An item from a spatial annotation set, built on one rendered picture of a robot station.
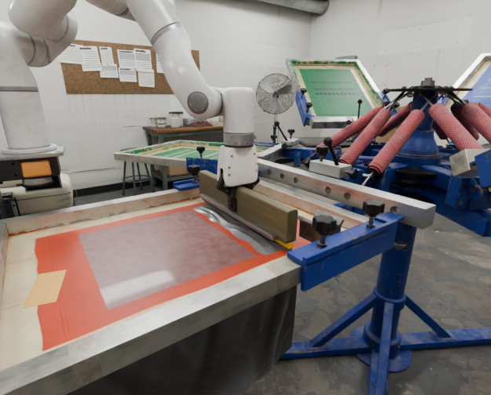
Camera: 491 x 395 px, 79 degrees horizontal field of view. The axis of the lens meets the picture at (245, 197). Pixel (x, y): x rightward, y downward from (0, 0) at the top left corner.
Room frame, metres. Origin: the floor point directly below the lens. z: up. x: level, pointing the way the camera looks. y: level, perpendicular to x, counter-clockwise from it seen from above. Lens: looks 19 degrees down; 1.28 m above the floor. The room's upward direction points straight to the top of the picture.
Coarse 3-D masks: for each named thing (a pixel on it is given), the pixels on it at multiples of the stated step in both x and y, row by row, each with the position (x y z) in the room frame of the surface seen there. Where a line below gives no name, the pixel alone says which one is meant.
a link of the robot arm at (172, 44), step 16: (160, 32) 0.73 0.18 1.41; (176, 32) 0.74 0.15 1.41; (160, 48) 0.73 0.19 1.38; (176, 48) 0.71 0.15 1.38; (176, 64) 0.69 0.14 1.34; (192, 64) 0.68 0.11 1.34; (176, 80) 0.68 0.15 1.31; (192, 80) 0.68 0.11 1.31; (176, 96) 0.69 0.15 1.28; (192, 96) 0.67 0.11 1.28; (208, 96) 0.68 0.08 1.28; (192, 112) 0.68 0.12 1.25; (208, 112) 0.68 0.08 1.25
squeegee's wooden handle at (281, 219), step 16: (208, 176) 0.85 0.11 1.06; (208, 192) 0.85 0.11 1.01; (240, 192) 0.71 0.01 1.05; (256, 192) 0.70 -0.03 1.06; (240, 208) 0.71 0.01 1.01; (256, 208) 0.66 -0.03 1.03; (272, 208) 0.61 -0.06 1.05; (288, 208) 0.59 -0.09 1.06; (272, 224) 0.61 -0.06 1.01; (288, 224) 0.57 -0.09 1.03; (288, 240) 0.57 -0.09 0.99
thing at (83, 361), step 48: (192, 192) 0.94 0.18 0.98; (288, 192) 0.91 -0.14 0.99; (0, 240) 0.57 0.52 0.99; (0, 288) 0.43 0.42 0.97; (240, 288) 0.40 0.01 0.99; (288, 288) 0.45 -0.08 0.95; (96, 336) 0.30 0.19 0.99; (144, 336) 0.31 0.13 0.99; (0, 384) 0.24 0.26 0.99; (48, 384) 0.25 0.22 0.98
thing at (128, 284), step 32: (128, 256) 0.56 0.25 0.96; (160, 256) 0.56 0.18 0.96; (192, 256) 0.56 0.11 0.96; (224, 256) 0.56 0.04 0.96; (256, 256) 0.56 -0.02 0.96; (64, 288) 0.45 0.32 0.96; (96, 288) 0.45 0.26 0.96; (128, 288) 0.45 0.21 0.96; (160, 288) 0.45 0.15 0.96; (192, 288) 0.45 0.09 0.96; (64, 320) 0.37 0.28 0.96; (96, 320) 0.37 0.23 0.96
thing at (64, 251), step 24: (144, 216) 0.79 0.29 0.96; (168, 216) 0.79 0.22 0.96; (192, 216) 0.79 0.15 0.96; (48, 240) 0.64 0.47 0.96; (72, 240) 0.64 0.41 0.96; (96, 240) 0.64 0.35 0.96; (120, 240) 0.64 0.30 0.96; (144, 240) 0.64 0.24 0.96; (168, 240) 0.64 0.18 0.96; (48, 264) 0.53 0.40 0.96; (72, 264) 0.53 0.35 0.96
